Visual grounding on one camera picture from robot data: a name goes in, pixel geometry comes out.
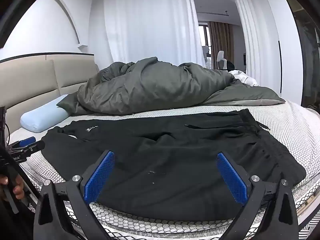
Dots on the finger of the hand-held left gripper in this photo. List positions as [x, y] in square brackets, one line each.
[27, 141]
[36, 146]

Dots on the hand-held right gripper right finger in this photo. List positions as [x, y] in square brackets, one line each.
[231, 177]

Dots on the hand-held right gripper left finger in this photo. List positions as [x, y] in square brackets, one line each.
[100, 175]

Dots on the black pants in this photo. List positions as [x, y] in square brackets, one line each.
[162, 155]

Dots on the person's left hand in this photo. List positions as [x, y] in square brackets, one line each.
[18, 188]

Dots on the light blue pillow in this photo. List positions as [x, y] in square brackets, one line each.
[42, 117]

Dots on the beige padded headboard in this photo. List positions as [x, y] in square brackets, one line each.
[30, 85]

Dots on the person's dark clothing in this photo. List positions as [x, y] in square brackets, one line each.
[12, 222]

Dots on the white honeycomb mattress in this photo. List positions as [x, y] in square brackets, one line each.
[287, 120]

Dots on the white crumpled cloth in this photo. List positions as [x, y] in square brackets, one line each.
[243, 78]

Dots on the grey duvet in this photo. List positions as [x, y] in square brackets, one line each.
[150, 87]

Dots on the dark object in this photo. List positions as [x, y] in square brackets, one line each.
[230, 66]

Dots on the white chair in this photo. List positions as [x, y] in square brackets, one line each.
[221, 58]

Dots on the brown curtain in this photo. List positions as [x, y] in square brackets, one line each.
[221, 42]

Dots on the white wardrobe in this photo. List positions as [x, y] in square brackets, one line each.
[280, 42]

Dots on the white pleated curtain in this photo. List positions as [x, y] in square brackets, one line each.
[247, 30]

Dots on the white sheer curtain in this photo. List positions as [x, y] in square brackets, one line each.
[150, 25]

